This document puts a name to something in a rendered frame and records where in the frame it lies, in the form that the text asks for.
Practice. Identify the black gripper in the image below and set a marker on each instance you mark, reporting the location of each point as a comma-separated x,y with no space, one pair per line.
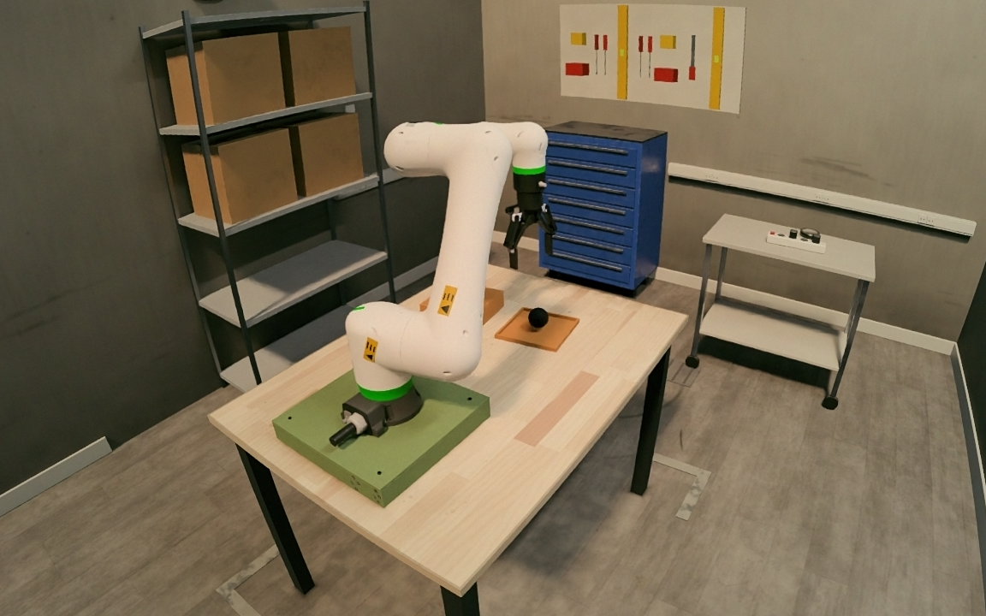
527,203

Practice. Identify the black ball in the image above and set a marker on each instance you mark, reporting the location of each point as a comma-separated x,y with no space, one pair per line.
538,317

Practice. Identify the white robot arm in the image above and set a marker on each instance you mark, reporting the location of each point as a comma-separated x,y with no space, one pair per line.
443,342

